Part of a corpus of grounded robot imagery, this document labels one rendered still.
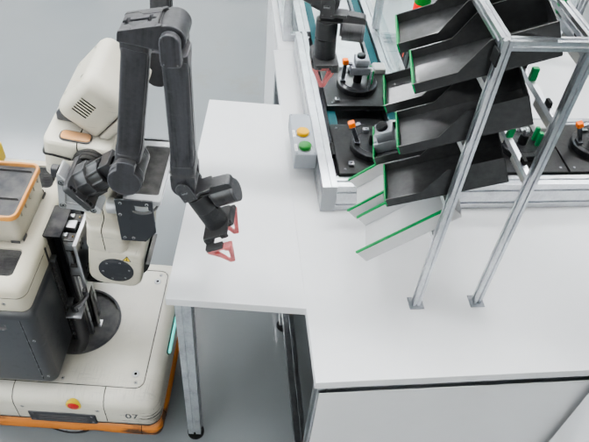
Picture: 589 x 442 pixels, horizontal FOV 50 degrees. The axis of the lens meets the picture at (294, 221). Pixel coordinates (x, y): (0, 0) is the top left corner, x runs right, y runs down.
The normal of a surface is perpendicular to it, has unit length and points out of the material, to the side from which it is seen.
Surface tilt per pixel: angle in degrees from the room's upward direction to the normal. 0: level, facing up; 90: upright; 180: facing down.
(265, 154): 0
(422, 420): 90
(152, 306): 0
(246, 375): 0
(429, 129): 25
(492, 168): 90
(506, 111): 90
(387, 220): 45
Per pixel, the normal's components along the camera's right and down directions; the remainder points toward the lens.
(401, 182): -0.36, -0.67
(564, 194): 0.09, 0.72
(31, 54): 0.07, -0.69
